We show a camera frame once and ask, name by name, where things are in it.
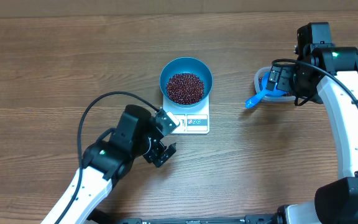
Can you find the blue plastic measuring scoop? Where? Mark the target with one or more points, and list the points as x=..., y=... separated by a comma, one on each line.
x=251, y=102

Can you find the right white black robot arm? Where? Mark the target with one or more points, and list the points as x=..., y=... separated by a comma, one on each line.
x=326, y=74

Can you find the red beans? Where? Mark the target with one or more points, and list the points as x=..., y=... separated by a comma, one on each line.
x=185, y=88

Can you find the clear plastic container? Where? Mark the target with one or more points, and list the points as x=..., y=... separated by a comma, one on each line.
x=257, y=85

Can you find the white digital kitchen scale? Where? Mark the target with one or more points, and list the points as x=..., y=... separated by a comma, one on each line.
x=193, y=119

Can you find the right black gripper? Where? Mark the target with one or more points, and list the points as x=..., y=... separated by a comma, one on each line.
x=286, y=71

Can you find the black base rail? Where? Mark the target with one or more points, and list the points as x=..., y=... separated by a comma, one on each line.
x=99, y=217

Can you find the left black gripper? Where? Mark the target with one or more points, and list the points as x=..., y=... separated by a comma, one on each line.
x=158, y=152

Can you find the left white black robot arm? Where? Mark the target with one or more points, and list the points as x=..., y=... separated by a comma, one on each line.
x=110, y=158

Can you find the teal blue bowl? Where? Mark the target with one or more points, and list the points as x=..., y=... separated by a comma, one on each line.
x=187, y=65

